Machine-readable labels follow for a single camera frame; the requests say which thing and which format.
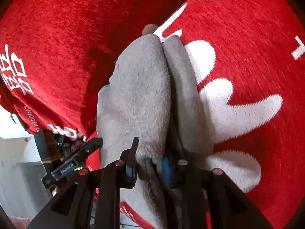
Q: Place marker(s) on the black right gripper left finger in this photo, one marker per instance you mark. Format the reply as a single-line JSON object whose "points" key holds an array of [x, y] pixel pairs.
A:
{"points": [[129, 174]]}

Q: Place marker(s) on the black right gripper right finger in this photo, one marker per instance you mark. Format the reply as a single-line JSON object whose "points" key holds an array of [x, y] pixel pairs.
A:
{"points": [[175, 172]]}

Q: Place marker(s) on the grey knit sweater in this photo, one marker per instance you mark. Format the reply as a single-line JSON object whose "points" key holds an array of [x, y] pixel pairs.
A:
{"points": [[152, 94]]}

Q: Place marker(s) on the red patterned bed blanket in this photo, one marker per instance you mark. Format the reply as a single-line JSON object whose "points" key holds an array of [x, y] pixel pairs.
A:
{"points": [[248, 61]]}

